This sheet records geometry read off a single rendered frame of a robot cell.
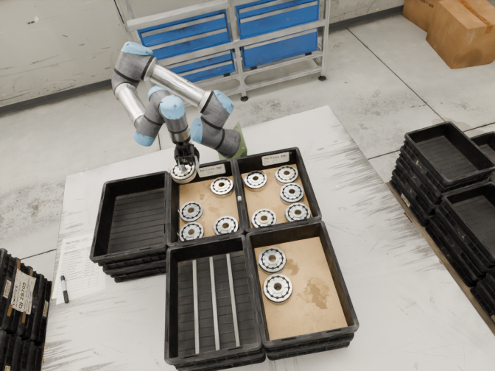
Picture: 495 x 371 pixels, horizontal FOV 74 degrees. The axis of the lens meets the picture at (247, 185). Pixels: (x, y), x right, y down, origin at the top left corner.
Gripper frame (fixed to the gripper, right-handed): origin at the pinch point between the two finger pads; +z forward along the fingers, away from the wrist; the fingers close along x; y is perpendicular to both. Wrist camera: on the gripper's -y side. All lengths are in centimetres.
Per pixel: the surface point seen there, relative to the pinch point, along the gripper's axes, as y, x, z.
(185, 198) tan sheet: 1.2, -5.5, 17.8
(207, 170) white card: -7.2, 6.0, 10.3
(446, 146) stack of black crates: -29, 146, 42
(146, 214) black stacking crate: 5.9, -23.8, 19.1
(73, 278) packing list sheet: 24, -60, 34
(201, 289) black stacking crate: 45.5, -0.9, 17.7
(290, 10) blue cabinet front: -184, 87, 20
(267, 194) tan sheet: 7.8, 30.9, 15.5
